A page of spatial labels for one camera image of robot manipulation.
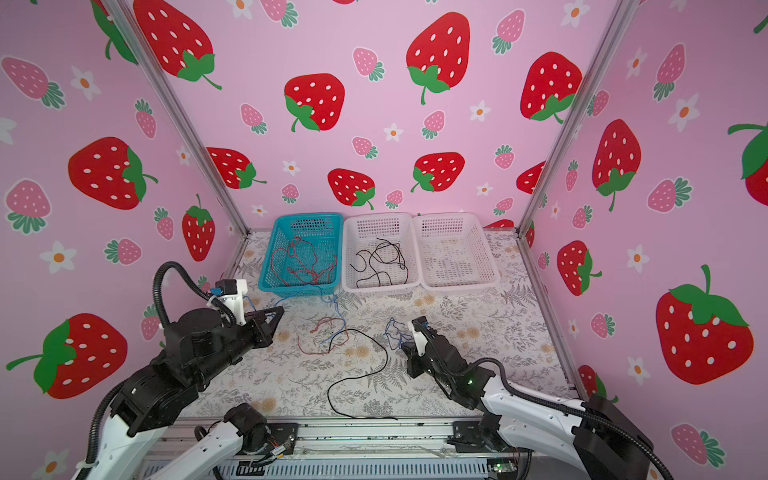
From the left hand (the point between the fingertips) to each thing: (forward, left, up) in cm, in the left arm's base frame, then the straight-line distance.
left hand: (284, 308), depth 63 cm
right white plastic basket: (+43, -46, -30) cm, 70 cm away
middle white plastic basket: (+42, -18, -29) cm, 54 cm away
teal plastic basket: (+42, +12, -31) cm, 54 cm away
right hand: (+2, -25, -22) cm, 34 cm away
